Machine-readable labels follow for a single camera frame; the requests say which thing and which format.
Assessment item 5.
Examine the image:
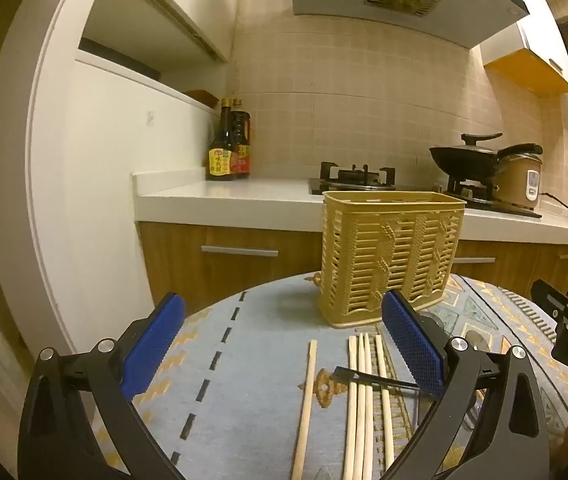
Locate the black gas stove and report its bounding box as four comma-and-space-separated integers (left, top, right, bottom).
308, 162, 544, 219

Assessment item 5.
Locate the beige rice cooker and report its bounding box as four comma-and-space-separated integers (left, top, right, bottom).
494, 144, 545, 212

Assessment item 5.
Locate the long silver drawer handle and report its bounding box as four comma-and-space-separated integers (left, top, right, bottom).
200, 245, 280, 259

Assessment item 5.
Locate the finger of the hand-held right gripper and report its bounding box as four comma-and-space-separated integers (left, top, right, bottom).
530, 279, 568, 320

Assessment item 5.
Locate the wooden chopstick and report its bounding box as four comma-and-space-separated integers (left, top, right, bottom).
353, 334, 366, 480
291, 339, 319, 480
341, 336, 359, 480
374, 335, 395, 468

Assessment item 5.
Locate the brown woven tray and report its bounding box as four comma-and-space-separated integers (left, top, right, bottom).
184, 89, 219, 109

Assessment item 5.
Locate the yellow wall cabinet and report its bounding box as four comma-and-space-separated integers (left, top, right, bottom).
481, 20, 568, 99

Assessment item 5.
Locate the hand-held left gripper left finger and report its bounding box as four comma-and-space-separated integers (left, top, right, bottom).
16, 291, 187, 480

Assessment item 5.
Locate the red label sauce bottle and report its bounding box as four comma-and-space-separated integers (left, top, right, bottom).
231, 100, 253, 179

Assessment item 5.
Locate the white kitchen countertop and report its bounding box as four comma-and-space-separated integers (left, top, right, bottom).
131, 170, 568, 250

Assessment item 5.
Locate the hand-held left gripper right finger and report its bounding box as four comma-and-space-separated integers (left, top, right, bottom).
380, 287, 549, 480

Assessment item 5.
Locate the black wok with lid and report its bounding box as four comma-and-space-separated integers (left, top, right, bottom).
428, 132, 505, 184

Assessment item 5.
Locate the wooden base cabinet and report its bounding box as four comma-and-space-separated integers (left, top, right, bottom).
136, 220, 568, 313

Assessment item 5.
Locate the beige plastic utensil basket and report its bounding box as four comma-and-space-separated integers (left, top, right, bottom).
313, 190, 467, 331

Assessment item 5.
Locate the yellow label soy sauce bottle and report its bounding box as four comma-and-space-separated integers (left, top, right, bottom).
206, 97, 237, 182

